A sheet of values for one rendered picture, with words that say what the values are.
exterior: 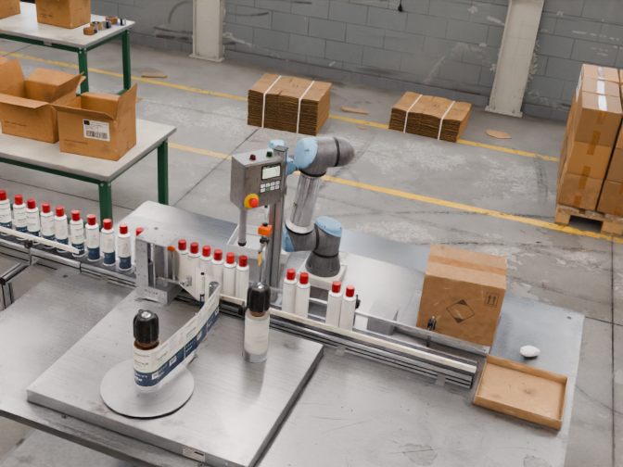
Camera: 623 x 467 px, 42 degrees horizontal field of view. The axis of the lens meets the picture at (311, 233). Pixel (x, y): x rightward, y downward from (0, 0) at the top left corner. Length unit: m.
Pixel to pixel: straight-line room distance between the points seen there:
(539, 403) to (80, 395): 1.58
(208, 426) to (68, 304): 0.93
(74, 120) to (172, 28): 4.66
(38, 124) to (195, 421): 2.59
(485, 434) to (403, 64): 5.92
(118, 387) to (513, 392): 1.38
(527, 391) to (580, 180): 3.20
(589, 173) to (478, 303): 3.08
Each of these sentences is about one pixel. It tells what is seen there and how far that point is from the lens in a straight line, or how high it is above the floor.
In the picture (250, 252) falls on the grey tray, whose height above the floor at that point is 0.86.
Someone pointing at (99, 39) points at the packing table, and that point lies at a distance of 6.77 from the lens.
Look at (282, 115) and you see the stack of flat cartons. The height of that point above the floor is 0.14.
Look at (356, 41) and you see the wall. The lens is 8.38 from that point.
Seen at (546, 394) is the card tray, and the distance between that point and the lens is 3.07.
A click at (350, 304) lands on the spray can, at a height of 1.03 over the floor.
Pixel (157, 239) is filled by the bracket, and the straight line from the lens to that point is 3.07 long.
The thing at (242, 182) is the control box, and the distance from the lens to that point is 2.92.
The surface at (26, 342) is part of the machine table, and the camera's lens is 3.12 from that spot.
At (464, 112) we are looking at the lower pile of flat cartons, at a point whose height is 0.20.
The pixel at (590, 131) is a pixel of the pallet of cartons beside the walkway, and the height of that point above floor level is 0.73.
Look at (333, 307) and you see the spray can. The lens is 3.00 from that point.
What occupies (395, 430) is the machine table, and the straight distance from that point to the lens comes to 2.76.
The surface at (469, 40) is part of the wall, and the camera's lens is 8.15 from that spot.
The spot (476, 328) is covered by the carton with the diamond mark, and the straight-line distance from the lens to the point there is 3.14.
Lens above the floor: 2.68
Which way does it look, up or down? 29 degrees down
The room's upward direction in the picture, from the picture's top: 5 degrees clockwise
